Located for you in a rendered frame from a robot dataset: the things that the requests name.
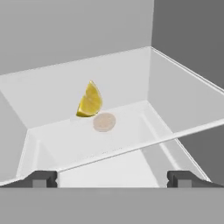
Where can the beige round slice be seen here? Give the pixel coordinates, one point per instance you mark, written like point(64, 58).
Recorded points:
point(104, 122)

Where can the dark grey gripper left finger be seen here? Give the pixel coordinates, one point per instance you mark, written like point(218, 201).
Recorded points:
point(43, 178)

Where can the yellow lemon wedge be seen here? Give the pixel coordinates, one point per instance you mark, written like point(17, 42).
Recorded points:
point(90, 101)

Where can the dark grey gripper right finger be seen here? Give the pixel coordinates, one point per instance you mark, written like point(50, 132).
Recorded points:
point(180, 178)

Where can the clear fridge drawer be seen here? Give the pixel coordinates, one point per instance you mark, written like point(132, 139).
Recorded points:
point(163, 96)

